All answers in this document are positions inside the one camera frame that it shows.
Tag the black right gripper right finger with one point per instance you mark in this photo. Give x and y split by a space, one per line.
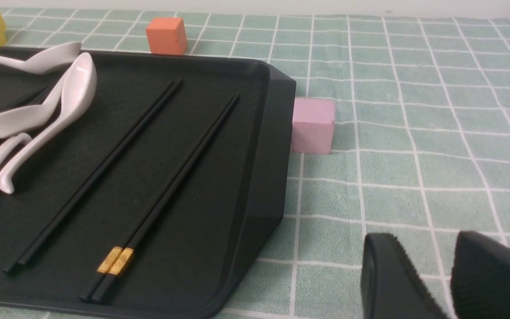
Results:
480 280

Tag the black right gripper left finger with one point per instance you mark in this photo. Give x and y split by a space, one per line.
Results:
391 287

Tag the green checked tablecloth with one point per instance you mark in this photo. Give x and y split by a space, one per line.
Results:
421 147

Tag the pink foam cube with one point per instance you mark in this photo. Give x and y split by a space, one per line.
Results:
313 123

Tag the black plastic tray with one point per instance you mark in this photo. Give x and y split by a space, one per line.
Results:
156 201

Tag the gold-banded black chopstick right outer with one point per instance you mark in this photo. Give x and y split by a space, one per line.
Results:
171 195

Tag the gold-banded black chopstick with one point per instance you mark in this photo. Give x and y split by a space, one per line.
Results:
162 195
171 195

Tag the gold-banded black chopstick right inner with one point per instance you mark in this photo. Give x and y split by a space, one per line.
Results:
162 195

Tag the plain black chopstick right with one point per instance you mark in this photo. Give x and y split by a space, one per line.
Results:
104 170

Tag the plain black chopstick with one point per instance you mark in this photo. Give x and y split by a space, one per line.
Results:
91 175
104 170

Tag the orange foam cube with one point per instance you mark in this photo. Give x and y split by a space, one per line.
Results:
167 35

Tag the white spoon bowl up right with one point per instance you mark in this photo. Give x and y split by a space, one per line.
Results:
78 91

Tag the plain black chopstick left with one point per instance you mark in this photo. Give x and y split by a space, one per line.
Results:
91 175

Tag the white spoon along tray top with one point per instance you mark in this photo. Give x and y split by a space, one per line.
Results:
47 60

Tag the white spoon bowl down centre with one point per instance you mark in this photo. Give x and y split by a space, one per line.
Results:
25 118

